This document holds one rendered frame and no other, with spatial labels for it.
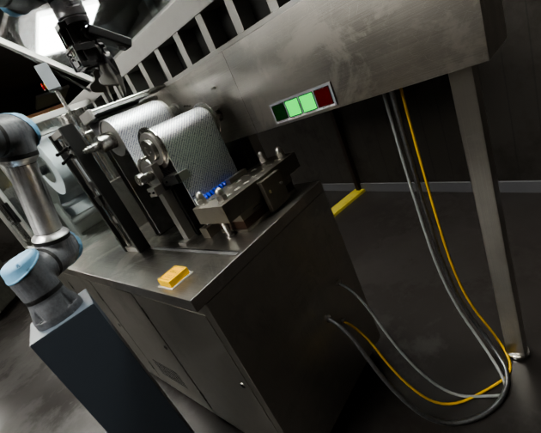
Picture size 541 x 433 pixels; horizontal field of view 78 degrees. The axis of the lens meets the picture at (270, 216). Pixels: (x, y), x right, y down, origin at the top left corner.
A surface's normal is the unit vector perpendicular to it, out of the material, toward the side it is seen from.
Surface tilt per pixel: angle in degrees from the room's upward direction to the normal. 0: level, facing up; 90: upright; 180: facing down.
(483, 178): 90
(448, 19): 90
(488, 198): 90
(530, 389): 0
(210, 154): 90
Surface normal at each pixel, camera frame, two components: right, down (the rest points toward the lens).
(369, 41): -0.58, 0.53
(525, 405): -0.40, -0.85
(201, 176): 0.71, -0.04
